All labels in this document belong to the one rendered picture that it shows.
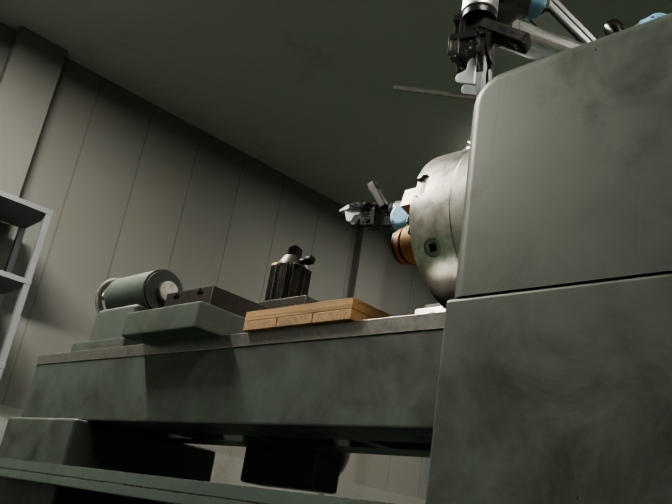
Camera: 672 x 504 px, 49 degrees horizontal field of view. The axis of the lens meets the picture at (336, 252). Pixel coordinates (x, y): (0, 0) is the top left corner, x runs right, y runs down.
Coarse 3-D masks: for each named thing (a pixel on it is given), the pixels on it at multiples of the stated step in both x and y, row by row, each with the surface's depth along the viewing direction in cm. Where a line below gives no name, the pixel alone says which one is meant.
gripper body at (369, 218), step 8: (368, 208) 256; (376, 208) 255; (368, 216) 256; (376, 216) 255; (384, 216) 254; (360, 224) 255; (368, 224) 258; (376, 224) 254; (384, 224) 253; (392, 224) 253
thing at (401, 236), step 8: (400, 232) 150; (392, 240) 150; (400, 240) 148; (408, 240) 147; (392, 248) 150; (400, 248) 149; (408, 248) 147; (400, 256) 150; (408, 256) 148; (408, 264) 152; (416, 264) 149
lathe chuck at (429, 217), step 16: (432, 160) 139; (448, 160) 134; (432, 176) 133; (448, 176) 130; (432, 192) 130; (448, 192) 128; (416, 208) 132; (432, 208) 129; (448, 208) 126; (416, 224) 131; (432, 224) 128; (448, 224) 126; (416, 240) 131; (448, 240) 126; (416, 256) 131; (448, 256) 127; (432, 272) 130; (448, 272) 128; (432, 288) 133; (448, 288) 131
